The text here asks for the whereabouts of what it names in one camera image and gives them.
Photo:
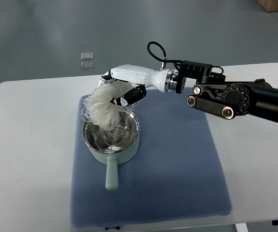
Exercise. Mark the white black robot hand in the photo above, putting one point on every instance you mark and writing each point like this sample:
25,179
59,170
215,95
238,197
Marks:
164,80

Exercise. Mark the white vermicelli bundle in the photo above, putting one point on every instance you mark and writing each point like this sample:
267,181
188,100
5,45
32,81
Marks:
99,110

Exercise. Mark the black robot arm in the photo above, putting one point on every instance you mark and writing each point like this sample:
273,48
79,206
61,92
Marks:
212,94

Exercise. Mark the mint green steel pot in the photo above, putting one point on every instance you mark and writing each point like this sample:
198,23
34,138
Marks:
112,160

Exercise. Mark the upper floor socket plate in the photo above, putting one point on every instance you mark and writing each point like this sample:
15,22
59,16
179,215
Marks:
87,55

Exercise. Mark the blue fabric mat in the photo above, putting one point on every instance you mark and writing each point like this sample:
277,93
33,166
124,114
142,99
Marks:
175,174

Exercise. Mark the white table leg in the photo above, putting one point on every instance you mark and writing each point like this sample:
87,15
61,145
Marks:
241,227

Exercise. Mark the wire steaming rack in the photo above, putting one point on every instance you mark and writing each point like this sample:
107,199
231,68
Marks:
115,140

